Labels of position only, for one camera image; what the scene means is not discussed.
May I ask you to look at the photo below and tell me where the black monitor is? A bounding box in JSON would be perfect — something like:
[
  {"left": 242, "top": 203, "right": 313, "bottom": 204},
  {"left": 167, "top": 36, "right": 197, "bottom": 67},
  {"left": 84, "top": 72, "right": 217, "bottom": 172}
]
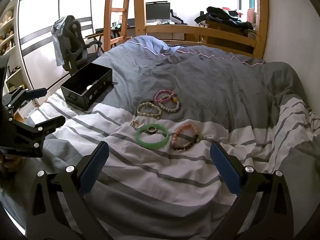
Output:
[{"left": 145, "top": 2, "right": 171, "bottom": 22}]

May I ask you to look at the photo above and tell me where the pile of dark clothes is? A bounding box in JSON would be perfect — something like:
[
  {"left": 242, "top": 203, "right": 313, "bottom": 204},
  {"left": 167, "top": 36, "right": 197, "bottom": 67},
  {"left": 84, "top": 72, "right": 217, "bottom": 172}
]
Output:
[{"left": 194, "top": 6, "right": 254, "bottom": 29}]

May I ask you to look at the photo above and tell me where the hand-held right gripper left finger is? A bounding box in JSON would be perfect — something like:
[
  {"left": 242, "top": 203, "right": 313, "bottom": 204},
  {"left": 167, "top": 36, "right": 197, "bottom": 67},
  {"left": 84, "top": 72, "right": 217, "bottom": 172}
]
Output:
[{"left": 25, "top": 141, "right": 110, "bottom": 240}]

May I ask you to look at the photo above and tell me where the person's left hand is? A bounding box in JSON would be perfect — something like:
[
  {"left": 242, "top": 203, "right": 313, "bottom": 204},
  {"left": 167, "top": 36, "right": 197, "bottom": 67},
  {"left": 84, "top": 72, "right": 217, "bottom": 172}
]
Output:
[{"left": 0, "top": 154, "right": 22, "bottom": 173}]

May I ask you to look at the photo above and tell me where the grey and white striped duvet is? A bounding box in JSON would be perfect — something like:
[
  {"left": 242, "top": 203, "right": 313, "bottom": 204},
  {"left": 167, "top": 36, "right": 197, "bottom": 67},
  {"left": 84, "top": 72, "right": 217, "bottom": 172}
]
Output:
[{"left": 25, "top": 35, "right": 320, "bottom": 240}]

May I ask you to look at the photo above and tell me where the white shelf with plush toys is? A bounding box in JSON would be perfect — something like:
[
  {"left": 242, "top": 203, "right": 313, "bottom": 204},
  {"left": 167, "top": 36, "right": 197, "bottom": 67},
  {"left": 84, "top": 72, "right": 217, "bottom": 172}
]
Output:
[{"left": 0, "top": 5, "right": 28, "bottom": 105}]

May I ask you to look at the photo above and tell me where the black box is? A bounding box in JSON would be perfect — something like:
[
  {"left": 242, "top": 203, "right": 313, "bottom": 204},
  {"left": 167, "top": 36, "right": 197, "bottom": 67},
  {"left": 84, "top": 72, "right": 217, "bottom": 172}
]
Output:
[{"left": 61, "top": 63, "right": 113, "bottom": 111}]

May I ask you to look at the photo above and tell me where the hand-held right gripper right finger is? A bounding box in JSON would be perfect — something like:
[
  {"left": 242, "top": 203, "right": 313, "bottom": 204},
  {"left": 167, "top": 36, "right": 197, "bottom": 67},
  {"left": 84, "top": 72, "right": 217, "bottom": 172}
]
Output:
[{"left": 210, "top": 142, "right": 294, "bottom": 240}]

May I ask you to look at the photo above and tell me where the light blue shirt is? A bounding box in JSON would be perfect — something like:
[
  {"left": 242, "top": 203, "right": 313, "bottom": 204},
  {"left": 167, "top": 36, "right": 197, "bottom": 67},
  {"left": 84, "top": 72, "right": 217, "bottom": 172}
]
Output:
[{"left": 51, "top": 16, "right": 69, "bottom": 67}]

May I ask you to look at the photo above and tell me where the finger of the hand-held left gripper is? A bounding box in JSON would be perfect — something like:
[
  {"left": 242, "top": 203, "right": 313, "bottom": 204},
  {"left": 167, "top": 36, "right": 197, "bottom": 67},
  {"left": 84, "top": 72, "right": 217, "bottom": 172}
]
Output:
[
  {"left": 5, "top": 115, "right": 66, "bottom": 158},
  {"left": 2, "top": 86, "right": 48, "bottom": 108}
]

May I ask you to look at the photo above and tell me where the wooden folding table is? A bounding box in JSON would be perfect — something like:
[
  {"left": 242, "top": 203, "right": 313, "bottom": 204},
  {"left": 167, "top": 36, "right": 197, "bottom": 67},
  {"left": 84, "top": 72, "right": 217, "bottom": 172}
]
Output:
[{"left": 85, "top": 29, "right": 104, "bottom": 54}]

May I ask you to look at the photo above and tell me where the wooden ladder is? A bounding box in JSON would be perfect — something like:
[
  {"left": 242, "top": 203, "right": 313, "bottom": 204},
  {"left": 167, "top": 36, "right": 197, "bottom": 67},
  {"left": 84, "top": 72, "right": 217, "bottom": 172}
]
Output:
[{"left": 104, "top": 0, "right": 133, "bottom": 53}]

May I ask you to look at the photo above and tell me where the pink and brown bead bracelet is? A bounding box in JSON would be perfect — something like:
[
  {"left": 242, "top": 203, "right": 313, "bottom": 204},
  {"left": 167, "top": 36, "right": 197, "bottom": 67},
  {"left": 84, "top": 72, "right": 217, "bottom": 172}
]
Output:
[{"left": 170, "top": 122, "right": 212, "bottom": 152}]

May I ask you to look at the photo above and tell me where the wooden bed frame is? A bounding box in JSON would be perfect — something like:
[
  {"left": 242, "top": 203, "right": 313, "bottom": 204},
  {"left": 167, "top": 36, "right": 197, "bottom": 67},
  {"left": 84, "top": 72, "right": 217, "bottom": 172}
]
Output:
[{"left": 134, "top": 0, "right": 269, "bottom": 59}]

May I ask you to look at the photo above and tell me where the white sliding wardrobe door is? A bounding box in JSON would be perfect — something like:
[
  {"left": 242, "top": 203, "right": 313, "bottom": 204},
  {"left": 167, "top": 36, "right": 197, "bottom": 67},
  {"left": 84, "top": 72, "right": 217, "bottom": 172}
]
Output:
[{"left": 19, "top": 0, "right": 94, "bottom": 105}]

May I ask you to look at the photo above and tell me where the gold crystal bracelet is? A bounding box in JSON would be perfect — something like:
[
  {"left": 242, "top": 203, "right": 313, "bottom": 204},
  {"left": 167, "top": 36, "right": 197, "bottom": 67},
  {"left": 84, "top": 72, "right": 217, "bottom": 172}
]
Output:
[{"left": 136, "top": 101, "right": 162, "bottom": 120}]

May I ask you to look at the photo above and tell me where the black office chair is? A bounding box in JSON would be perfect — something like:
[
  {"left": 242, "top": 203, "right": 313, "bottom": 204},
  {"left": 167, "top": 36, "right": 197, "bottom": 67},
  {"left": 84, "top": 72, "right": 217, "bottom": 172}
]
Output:
[{"left": 52, "top": 16, "right": 103, "bottom": 75}]

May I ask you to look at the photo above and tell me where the pink box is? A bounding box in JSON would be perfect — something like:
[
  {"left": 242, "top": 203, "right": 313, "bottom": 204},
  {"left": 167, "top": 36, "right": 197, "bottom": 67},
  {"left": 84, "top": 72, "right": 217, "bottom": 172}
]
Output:
[{"left": 246, "top": 8, "right": 257, "bottom": 23}]

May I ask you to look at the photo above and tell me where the green jade bangle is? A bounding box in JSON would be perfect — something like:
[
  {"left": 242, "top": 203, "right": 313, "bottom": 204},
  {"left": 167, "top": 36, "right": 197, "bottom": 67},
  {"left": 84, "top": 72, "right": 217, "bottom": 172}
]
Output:
[{"left": 135, "top": 124, "right": 169, "bottom": 147}]

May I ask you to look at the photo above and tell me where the grey bead bracelet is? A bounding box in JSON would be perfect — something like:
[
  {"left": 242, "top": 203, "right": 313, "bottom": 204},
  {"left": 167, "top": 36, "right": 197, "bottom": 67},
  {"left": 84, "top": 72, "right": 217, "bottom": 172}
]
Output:
[{"left": 158, "top": 94, "right": 181, "bottom": 113}]

